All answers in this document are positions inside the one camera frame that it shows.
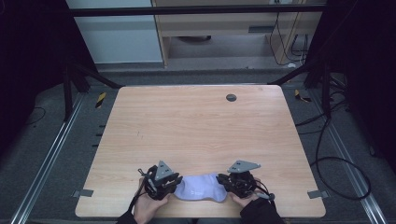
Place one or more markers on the black curtain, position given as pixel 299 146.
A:
pixel 367 62
pixel 31 62

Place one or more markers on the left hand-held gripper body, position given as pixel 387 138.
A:
pixel 160 183

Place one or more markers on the person's right hand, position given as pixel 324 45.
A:
pixel 244 201

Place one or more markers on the grey tape piece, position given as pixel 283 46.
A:
pixel 83 193
pixel 317 194

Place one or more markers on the aluminium floor rail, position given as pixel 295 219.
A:
pixel 46 161
pixel 345 155

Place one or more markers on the light purple sock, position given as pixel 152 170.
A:
pixel 200 188

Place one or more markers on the black horizontal frame bar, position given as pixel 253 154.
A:
pixel 186 11

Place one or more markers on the black metal stand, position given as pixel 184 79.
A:
pixel 67 93
pixel 326 93

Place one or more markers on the yellow black striped tape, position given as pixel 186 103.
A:
pixel 100 100
pixel 300 96

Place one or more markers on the person's left hand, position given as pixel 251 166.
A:
pixel 146 207

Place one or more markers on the white cabinet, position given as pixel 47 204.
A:
pixel 118 40

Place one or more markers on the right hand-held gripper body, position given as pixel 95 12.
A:
pixel 243 182

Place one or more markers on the wooden desk furniture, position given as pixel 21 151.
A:
pixel 218 25

